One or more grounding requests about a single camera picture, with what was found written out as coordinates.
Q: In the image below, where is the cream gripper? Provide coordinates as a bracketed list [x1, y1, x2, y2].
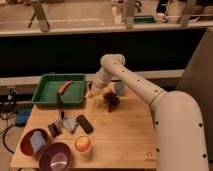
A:
[89, 84, 104, 98]

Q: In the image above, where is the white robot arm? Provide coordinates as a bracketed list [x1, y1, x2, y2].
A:
[90, 54, 209, 171]

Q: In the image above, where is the purple bowl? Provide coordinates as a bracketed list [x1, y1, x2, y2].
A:
[39, 142, 72, 171]

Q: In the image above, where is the brown bowl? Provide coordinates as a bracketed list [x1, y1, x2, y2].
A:
[20, 128, 49, 158]

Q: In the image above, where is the dark brown grape bunch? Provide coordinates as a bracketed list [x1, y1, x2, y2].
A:
[103, 91, 120, 112]

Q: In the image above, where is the orange carrot toy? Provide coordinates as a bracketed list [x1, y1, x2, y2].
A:
[58, 80, 73, 94]

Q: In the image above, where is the blue cup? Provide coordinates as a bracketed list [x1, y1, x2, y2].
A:
[114, 82, 125, 96]

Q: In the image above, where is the black rectangular block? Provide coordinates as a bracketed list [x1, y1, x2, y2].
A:
[77, 114, 93, 134]

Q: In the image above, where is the green plastic tray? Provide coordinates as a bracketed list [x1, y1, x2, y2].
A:
[32, 73, 86, 107]

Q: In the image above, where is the orange cup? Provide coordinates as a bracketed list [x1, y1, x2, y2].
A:
[75, 135, 91, 153]

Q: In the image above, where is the blue box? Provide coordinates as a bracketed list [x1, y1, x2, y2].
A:
[15, 108, 31, 127]

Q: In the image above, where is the light blue cloth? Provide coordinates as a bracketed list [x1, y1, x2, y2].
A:
[30, 131, 46, 153]

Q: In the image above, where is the black cable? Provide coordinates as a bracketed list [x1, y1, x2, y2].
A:
[1, 123, 17, 154]

